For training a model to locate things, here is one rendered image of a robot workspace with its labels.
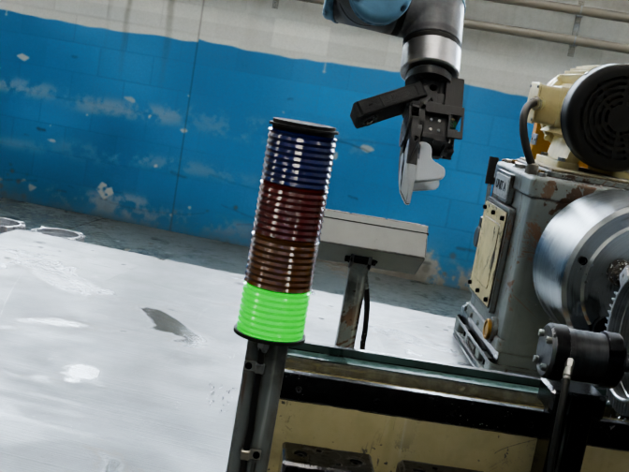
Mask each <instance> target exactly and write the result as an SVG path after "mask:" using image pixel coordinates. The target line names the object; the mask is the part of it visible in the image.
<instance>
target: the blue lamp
mask: <svg viewBox="0 0 629 472"><path fill-rule="evenodd" d="M336 142H337V139H336V138H324V137H317V136H311V135H305V134H300V133H294V132H289V131H284V130H281V129H277V128H273V127H272V126H271V127H269V133H268V138H267V145H266V146H265V147H266V151H265V156H264V158H263V159H264V163H263V164H262V166H263V169H262V175H261V176H260V177H261V178H262V180H264V181H266V182H269V183H272V184H278V185H283V186H288V187H293V188H299V189H306V190H315V191H325V190H328V189H329V184H330V180H329V179H330V177H331V172H332V166H333V160H334V154H335V153H336V152H335V148H336V146H337V145H336Z"/></svg>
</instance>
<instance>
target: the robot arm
mask: <svg viewBox="0 0 629 472"><path fill-rule="evenodd" d="M465 11H466V5H465V0H325V1H324V6H323V11H322V14H323V17H324V18H325V19H326V20H330V21H333V22H334V23H343V24H347V25H351V26H356V27H359V28H363V29H367V30H372V31H375V32H379V33H383V34H388V35H392V36H395V37H402V38H403V42H402V60H401V69H400V74H401V77H402V78H403V80H404V81H405V86H404V87H401V88H398V89H395V90H392V91H388V92H385V93H383V94H380V95H377V96H372V97H368V98H364V99H361V100H360V101H357V102H355V103H354V104H353V107H352V110H351V113H350V117H351V119H352V122H353V124H354V126H355V128H361V127H364V126H368V125H372V124H375V123H378V122H381V121H384V120H387V119H389V118H392V117H395V116H398V115H402V118H403V120H402V127H401V134H400V141H399V146H400V147H401V150H400V157H399V177H398V180H399V191H400V194H401V197H402V200H403V202H404V204H406V205H409V204H410V202H411V198H412V193H413V192H414V191H426V190H435V189H436V188H438V186H439V180H442V179H443V178H444V177H445V169H444V167H442V166H441V165H439V164H438V163H436V162H435V161H433V159H438V160H439V158H442V159H447V160H451V156H452V154H453V153H454V139H456V140H462V132H463V120H464V109H465V108H463V107H462V101H463V89H464V79H459V77H460V67H461V41H462V30H463V19H464V15H465ZM460 118H461V131H460V132H458V130H456V125H457V124H458V122H459V120H460Z"/></svg>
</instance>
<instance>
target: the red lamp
mask: <svg viewBox="0 0 629 472"><path fill-rule="evenodd" d="M328 192H329V191H328V190H325V191H315V190H306V189H299V188H293V187H288V186H283V185H278V184H272V183H269V182H266V181H264V180H262V179H261V180H260V185H259V191H258V197H257V203H256V209H255V211H256V214H255V216H254V218H255V220H254V222H253V223H254V226H253V227H252V229H253V230H254V231H255V232H256V233H258V234H261V235H263V236H267V237H270V238H273V239H278V240H283V241H289V242H295V243H316V242H318V241H320V235H321V229H322V228H323V227H322V224H323V222H324V220H323V218H324V216H325V215H324V212H325V211H326V208H325V206H326V205H327V202H326V200H327V198H328Z"/></svg>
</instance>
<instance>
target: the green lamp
mask: <svg viewBox="0 0 629 472"><path fill-rule="evenodd" d="M243 283H244V286H243V287H242V290H243V292H242V293H241V295H242V297H241V304H240V310H239V315H238V321H237V325H238V326H237V328H238V330H239V331H240V332H243V333H245V334H247V335H249V336H252V337H255V338H258V339H263V340H268V341H274V342H296V341H299V340H301V339H302V336H303V335H304V329H305V325H304V324H305V323H306V319H305V318H307V312H308V306H309V301H310V295H311V293H312V292H311V291H310V292H308V293H305V294H284V293H277V292H272V291H267V290H264V289H260V288H255V287H253V286H251V285H249V284H248V283H246V282H245V281H243Z"/></svg>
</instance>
